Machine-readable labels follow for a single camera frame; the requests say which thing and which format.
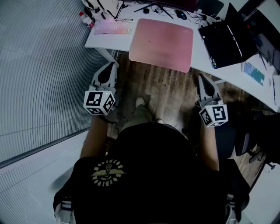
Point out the white backpack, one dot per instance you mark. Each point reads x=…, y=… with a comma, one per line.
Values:
x=105, y=7

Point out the blue keyboard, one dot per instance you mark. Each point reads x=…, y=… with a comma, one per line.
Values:
x=253, y=73

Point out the white left shoe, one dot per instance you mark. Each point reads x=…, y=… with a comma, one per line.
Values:
x=140, y=102

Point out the black printed t-shirt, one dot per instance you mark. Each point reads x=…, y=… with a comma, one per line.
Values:
x=148, y=186

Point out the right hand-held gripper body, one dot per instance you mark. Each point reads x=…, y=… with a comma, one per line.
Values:
x=218, y=113

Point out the person's right forearm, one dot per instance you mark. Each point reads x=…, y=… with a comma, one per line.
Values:
x=210, y=148

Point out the dark tilted monitor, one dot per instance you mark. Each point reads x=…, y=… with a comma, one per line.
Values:
x=265, y=43

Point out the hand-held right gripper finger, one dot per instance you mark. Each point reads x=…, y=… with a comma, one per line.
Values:
x=215, y=92
x=200, y=92

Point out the black computer mouse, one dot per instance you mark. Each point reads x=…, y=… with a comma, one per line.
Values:
x=181, y=15

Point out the pink backlit keyboard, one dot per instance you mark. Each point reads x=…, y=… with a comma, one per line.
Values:
x=113, y=28

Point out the person's left forearm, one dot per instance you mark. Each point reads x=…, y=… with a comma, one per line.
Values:
x=94, y=137

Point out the black office chair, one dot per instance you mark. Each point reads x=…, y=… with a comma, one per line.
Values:
x=235, y=175

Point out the black-framed glasses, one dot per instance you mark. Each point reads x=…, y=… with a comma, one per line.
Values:
x=124, y=20

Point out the red-capped plastic bottle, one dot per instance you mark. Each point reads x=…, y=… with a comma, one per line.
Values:
x=86, y=20

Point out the black laptop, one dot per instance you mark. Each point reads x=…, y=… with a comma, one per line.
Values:
x=223, y=43

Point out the white flat box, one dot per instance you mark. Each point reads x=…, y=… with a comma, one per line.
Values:
x=276, y=92

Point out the black swivel chair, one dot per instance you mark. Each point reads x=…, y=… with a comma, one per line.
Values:
x=267, y=135

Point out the olive trousers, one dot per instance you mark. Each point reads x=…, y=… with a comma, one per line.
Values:
x=136, y=119

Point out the pink desk mat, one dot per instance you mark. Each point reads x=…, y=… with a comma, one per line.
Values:
x=160, y=43

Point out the white desk leg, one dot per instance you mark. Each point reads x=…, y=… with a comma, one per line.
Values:
x=107, y=55

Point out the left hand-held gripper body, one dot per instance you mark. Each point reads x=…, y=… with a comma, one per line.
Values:
x=94, y=99

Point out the black monitor with stand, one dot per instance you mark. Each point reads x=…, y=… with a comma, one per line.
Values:
x=162, y=3

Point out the small black case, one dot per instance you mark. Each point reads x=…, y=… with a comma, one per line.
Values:
x=146, y=10

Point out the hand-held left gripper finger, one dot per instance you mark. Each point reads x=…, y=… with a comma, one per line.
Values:
x=113, y=76
x=96, y=78

